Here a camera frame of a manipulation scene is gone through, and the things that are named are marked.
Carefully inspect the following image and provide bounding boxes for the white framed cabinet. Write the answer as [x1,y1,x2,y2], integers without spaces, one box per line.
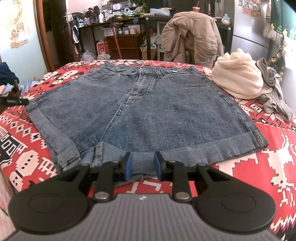
[156,21,173,59]

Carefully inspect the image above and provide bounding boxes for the gold wall decal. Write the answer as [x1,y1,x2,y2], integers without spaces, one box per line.
[9,0,29,49]

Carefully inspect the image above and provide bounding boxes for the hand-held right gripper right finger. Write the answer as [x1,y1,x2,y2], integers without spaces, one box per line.
[154,151,232,202]

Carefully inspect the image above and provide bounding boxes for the red carton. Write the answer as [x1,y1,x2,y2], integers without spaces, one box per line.
[96,38,111,56]

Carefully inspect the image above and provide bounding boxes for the grey striped garment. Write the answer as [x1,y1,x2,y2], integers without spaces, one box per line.
[254,57,294,122]

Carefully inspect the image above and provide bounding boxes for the printed white plastic bag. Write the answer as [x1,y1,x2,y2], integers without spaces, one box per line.
[81,50,97,62]

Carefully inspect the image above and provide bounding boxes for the pile of pale clothes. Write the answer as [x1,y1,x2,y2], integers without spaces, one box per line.
[0,83,13,96]

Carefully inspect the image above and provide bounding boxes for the brown wooden dresser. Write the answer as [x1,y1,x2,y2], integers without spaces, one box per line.
[106,34,141,59]

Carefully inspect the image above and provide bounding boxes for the wooden door frame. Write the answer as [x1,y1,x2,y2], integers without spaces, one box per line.
[33,0,57,72]

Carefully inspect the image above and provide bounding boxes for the black monitor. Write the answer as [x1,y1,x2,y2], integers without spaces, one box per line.
[147,0,215,12]

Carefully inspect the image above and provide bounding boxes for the small Christmas tree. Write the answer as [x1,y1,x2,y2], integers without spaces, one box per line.
[266,43,287,75]

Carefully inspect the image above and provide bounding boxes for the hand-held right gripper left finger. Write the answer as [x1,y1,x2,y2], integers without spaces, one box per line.
[55,152,133,202]

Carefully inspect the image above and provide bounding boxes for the silver refrigerator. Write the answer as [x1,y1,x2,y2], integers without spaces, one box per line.
[231,0,275,61]

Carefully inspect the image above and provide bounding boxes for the red broom stick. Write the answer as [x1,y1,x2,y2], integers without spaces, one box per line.
[109,20,124,59]

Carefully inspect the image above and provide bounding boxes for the dark blue garment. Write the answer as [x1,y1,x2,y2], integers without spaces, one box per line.
[0,62,20,86]

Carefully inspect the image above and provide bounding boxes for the beige padded jacket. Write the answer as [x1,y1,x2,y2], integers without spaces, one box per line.
[160,11,224,66]

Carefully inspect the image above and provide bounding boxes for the black desk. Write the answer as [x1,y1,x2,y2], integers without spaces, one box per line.
[76,13,233,61]

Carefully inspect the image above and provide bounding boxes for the cardboard box round print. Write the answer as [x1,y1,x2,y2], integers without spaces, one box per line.
[9,80,22,98]

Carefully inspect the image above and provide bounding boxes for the white fleece garment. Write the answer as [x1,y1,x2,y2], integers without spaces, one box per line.
[211,48,264,100]

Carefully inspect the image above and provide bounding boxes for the light blue cloth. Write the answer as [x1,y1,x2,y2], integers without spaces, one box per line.
[20,79,40,93]

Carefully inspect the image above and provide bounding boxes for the hanging beige cloth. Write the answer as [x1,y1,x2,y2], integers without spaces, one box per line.
[262,3,278,42]

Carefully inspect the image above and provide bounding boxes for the red patterned blanket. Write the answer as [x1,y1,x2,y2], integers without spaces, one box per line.
[0,59,296,234]

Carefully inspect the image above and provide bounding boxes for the cluster of fridge magnets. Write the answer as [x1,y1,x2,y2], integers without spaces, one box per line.
[238,0,262,19]

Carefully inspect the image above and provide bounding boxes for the light blue box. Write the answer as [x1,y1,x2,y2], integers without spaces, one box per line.
[150,8,173,16]

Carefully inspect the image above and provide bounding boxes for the green printed curtain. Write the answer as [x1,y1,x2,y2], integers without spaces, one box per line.
[270,0,296,39]

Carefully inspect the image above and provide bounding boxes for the blue denim shorts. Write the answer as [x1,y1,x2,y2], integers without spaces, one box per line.
[26,65,270,183]

